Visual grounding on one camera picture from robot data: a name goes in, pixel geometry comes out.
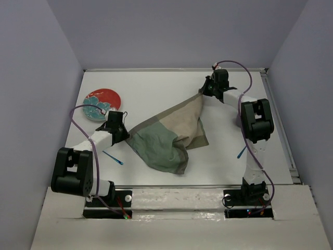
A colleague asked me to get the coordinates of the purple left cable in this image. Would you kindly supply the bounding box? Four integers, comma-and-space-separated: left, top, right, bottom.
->
69, 105, 125, 216

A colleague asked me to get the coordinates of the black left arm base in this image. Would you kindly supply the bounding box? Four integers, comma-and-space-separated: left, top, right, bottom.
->
83, 190, 133, 219

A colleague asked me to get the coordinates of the blue metallic spoon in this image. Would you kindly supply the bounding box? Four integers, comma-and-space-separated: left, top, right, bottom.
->
237, 146, 247, 159

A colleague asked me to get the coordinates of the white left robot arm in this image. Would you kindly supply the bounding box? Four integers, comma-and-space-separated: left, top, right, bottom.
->
51, 110, 129, 206

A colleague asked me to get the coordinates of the red floral plate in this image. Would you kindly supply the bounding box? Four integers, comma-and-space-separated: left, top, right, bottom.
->
82, 89, 121, 122

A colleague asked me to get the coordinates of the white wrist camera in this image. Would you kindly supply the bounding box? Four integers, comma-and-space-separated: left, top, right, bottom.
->
101, 107, 117, 116
212, 63, 222, 70

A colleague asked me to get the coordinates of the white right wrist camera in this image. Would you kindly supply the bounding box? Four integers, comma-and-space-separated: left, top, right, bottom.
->
212, 63, 222, 70

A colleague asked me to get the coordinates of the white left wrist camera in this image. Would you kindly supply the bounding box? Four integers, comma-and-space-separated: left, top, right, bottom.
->
101, 107, 117, 116

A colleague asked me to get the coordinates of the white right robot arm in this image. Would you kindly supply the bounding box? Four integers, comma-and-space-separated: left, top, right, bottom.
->
199, 68, 274, 208

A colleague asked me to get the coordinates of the blue metallic fork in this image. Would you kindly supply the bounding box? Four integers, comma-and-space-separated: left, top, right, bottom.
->
103, 151, 124, 165

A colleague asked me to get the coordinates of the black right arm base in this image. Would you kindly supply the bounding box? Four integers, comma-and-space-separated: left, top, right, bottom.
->
222, 181, 274, 219

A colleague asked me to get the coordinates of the green beige patchwork cloth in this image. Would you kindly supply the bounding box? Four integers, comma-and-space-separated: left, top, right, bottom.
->
126, 93, 209, 175

